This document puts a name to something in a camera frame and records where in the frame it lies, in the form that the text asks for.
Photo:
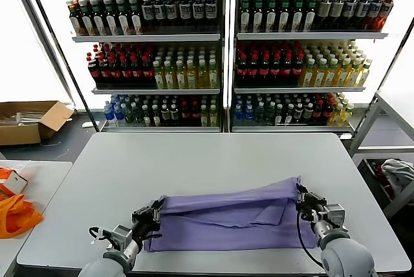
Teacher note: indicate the blue drink bottle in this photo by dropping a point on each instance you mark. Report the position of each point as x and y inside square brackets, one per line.
[110, 115]
[238, 114]
[249, 114]
[120, 114]

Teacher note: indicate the purple t-shirt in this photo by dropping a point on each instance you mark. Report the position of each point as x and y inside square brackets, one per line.
[226, 222]

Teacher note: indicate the amber drink bottle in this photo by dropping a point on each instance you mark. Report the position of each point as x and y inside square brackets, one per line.
[76, 21]

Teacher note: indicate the beige label dark bottle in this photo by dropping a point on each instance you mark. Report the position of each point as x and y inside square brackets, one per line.
[338, 10]
[324, 10]

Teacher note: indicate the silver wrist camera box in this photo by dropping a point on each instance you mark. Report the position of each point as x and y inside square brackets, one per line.
[122, 235]
[335, 215]

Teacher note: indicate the white cap dark bottle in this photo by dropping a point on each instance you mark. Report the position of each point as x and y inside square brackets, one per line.
[166, 116]
[156, 116]
[147, 116]
[299, 114]
[309, 113]
[280, 116]
[289, 116]
[175, 116]

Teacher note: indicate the grey metal shelving unit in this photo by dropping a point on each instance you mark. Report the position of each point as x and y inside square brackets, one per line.
[145, 38]
[307, 36]

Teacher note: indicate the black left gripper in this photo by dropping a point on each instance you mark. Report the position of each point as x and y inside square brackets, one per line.
[145, 225]

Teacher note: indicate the open cardboard box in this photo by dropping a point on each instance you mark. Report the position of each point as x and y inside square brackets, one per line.
[19, 134]

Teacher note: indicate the grey window pillar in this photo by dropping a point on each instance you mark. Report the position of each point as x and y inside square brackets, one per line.
[42, 32]

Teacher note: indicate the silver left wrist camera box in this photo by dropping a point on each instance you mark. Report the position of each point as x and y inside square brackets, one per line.
[122, 235]

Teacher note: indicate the white label dark bottle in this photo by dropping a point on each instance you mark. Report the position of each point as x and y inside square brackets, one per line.
[186, 11]
[199, 10]
[172, 11]
[160, 11]
[148, 11]
[211, 10]

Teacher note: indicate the dark green bottle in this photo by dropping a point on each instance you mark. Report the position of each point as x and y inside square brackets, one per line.
[138, 116]
[259, 115]
[270, 115]
[129, 116]

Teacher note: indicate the grey crumpled garment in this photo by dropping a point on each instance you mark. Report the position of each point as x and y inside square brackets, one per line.
[399, 173]

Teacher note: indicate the red cap cola bottle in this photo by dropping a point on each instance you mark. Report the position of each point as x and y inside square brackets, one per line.
[276, 70]
[94, 73]
[127, 73]
[105, 73]
[264, 70]
[242, 70]
[287, 70]
[298, 70]
[116, 73]
[253, 70]
[138, 73]
[148, 73]

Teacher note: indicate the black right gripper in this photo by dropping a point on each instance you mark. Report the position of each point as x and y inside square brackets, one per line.
[312, 211]

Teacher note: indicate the orange fabric bag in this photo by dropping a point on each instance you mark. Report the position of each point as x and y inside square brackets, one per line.
[13, 222]

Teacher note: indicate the red garment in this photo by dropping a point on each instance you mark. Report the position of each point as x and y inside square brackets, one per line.
[376, 168]

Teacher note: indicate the blue white label bottle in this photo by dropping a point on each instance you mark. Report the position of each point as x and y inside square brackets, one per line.
[351, 10]
[363, 10]
[375, 11]

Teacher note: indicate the side cart with cloth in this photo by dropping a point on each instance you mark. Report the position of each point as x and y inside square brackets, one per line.
[388, 150]

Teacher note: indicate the red drink bottle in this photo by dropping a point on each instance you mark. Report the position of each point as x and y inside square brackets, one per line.
[385, 13]

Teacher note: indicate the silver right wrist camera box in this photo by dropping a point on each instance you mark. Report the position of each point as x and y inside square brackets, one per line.
[335, 215]

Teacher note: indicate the small red label cola bottle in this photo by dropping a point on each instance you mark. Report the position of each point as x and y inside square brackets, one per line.
[185, 116]
[195, 116]
[318, 113]
[328, 112]

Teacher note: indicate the small white flat object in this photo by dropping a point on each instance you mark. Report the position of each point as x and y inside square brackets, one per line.
[88, 125]

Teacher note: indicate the white and orange carton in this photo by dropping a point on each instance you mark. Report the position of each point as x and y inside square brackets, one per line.
[16, 181]

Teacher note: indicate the green label tea bottle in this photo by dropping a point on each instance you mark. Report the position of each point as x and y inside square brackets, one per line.
[245, 16]
[311, 16]
[298, 16]
[285, 16]
[123, 19]
[272, 16]
[98, 19]
[136, 19]
[86, 19]
[110, 19]
[258, 16]

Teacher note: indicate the white packing material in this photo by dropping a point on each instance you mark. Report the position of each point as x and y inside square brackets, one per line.
[19, 118]

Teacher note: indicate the black diagonal pole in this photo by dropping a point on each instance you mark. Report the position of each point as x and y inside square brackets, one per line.
[384, 79]
[61, 47]

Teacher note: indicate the black storage crate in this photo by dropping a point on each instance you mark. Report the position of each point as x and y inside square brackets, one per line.
[372, 176]

